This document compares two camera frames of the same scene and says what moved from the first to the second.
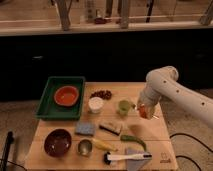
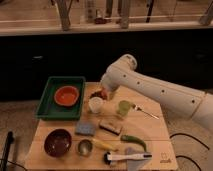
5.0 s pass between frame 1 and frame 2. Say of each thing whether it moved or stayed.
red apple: moved
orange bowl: stayed
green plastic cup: stayed
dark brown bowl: stayed
